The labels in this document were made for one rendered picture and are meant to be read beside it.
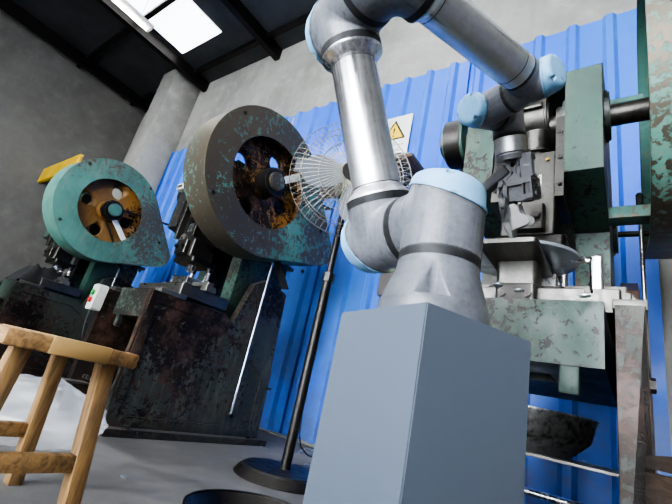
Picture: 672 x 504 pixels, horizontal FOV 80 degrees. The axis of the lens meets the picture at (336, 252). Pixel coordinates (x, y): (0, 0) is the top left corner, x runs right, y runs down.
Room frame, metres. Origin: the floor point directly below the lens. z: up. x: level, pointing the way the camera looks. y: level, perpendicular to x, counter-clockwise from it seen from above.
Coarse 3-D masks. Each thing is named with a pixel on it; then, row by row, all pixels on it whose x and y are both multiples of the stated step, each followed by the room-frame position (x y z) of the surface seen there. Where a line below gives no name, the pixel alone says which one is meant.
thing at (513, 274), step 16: (496, 240) 0.90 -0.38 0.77; (512, 240) 0.88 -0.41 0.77; (528, 240) 0.85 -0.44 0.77; (496, 256) 0.98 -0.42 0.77; (512, 256) 0.96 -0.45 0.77; (528, 256) 0.94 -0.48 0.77; (544, 256) 0.92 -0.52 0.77; (512, 272) 0.98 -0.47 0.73; (528, 272) 0.96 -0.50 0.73; (544, 272) 1.01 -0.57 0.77; (496, 288) 1.01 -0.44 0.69; (512, 288) 0.98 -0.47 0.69; (528, 288) 0.96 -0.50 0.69
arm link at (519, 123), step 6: (516, 114) 0.76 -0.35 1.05; (522, 114) 0.77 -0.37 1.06; (510, 120) 0.77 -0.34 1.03; (516, 120) 0.77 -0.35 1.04; (522, 120) 0.78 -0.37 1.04; (504, 126) 0.78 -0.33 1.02; (510, 126) 0.78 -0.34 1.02; (516, 126) 0.78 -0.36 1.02; (522, 126) 0.78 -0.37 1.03; (492, 132) 0.83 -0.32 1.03; (498, 132) 0.80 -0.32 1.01; (504, 132) 0.79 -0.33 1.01; (510, 132) 0.78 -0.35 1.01; (516, 132) 0.78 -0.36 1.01; (522, 132) 0.78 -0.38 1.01
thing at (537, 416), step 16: (528, 416) 0.97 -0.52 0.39; (544, 416) 0.96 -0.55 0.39; (560, 416) 0.95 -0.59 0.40; (576, 416) 0.95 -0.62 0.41; (528, 432) 0.98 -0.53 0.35; (544, 432) 0.97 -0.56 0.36; (560, 432) 0.96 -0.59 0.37; (576, 432) 0.97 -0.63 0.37; (592, 432) 1.00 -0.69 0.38; (528, 448) 1.01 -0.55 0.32; (544, 448) 1.00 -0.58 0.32; (560, 448) 0.99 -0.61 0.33; (576, 448) 1.00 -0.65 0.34
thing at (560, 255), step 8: (544, 248) 0.90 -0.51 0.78; (552, 248) 0.90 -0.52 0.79; (560, 248) 0.89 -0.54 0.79; (568, 248) 0.89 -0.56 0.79; (552, 256) 0.94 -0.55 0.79; (560, 256) 0.93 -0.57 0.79; (568, 256) 0.92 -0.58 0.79; (576, 256) 0.91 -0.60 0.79; (488, 264) 1.08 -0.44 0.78; (552, 264) 0.99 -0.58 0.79; (560, 264) 0.98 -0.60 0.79; (568, 264) 0.97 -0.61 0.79; (576, 264) 0.96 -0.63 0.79; (488, 272) 1.14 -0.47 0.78; (496, 272) 1.13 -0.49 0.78; (560, 272) 1.04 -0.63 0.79; (568, 272) 1.02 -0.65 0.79
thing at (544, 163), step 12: (540, 156) 1.03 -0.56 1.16; (552, 156) 1.01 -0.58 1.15; (540, 168) 1.03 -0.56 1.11; (552, 168) 1.01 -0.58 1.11; (540, 180) 1.03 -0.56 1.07; (552, 180) 1.01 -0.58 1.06; (552, 192) 1.01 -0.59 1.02; (528, 204) 1.02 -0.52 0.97; (540, 204) 1.00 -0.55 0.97; (552, 204) 1.01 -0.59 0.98; (540, 216) 1.00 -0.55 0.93; (552, 216) 1.01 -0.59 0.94; (504, 228) 1.09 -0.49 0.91; (528, 228) 1.02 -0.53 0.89; (540, 228) 1.01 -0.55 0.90; (552, 228) 1.01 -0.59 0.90
